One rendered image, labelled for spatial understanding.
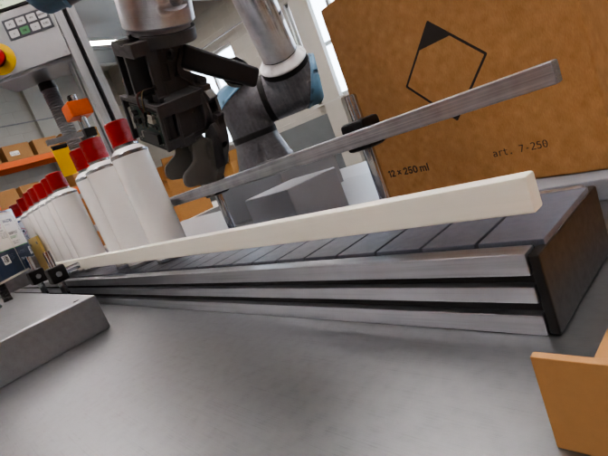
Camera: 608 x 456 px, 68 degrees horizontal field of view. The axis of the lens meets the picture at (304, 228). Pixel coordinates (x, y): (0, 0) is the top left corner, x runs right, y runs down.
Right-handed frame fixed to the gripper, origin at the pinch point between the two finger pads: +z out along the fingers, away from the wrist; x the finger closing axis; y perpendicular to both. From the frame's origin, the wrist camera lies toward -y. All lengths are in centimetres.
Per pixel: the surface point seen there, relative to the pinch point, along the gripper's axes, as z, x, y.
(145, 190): 0.5, -7.6, 5.8
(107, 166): -0.2, -17.6, 5.4
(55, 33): -12, -55, -10
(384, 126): -14.6, 27.1, 1.7
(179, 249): 2.0, 5.2, 10.3
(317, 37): 125, -376, -487
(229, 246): -2.6, 14.9, 10.2
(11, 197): 302, -698, -120
